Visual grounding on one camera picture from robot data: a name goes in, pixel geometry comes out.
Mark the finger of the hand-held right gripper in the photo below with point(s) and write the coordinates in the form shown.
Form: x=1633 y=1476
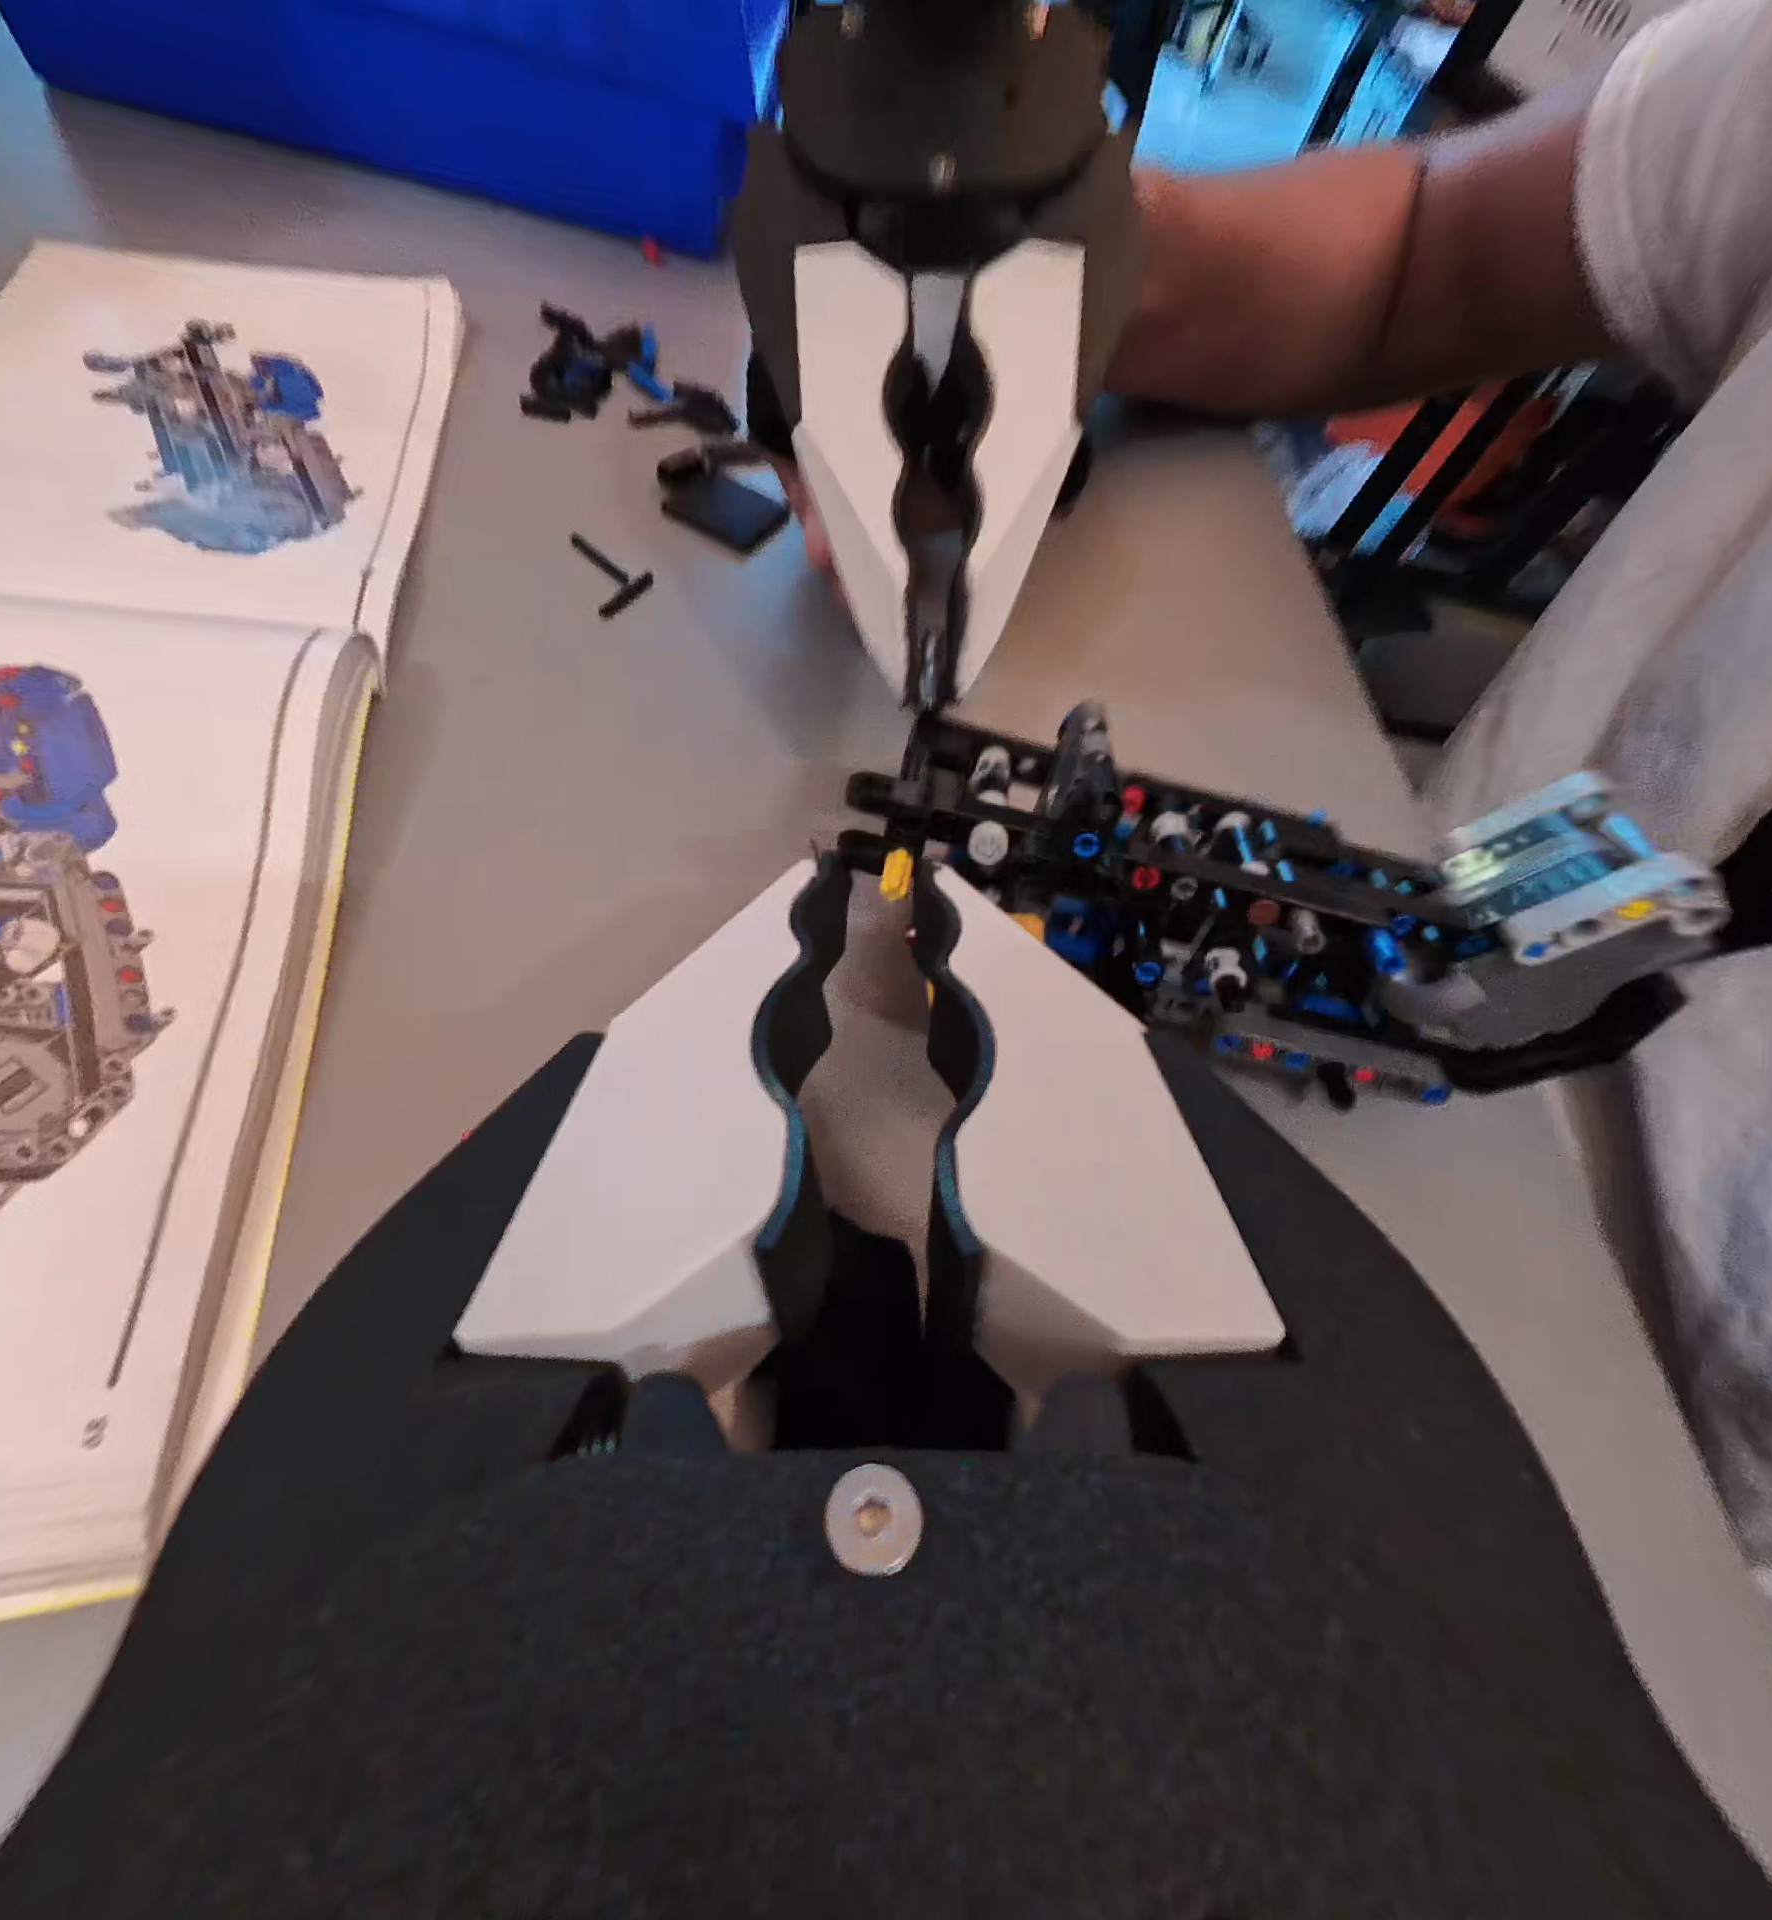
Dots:
x=843 y=420
x=1038 y=403

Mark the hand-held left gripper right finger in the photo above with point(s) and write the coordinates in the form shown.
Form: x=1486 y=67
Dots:
x=1096 y=1184

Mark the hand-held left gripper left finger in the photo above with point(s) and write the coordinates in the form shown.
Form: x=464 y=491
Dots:
x=631 y=1184

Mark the black blue toy truck chassis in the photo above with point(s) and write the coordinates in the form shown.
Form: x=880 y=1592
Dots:
x=1203 y=900

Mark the person's right forearm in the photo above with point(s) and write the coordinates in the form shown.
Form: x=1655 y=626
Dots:
x=1426 y=269

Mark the person's right hand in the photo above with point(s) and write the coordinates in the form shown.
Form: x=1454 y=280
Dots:
x=1194 y=284

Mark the black square toy panel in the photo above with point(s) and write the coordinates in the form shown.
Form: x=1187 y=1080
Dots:
x=738 y=506

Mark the black toy connector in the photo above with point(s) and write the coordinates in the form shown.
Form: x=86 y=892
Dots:
x=694 y=462

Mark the pile of black blue pins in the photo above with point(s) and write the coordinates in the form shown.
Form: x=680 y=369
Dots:
x=602 y=369

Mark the short black toy axle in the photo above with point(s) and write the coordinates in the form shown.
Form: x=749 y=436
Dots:
x=602 y=562
x=625 y=595

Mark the open instruction booklet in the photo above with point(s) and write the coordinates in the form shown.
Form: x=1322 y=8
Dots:
x=152 y=900

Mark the blue storage bin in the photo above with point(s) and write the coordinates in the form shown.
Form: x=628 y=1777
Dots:
x=378 y=104

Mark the person in white shirt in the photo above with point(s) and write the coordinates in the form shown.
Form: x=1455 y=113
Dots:
x=1727 y=599

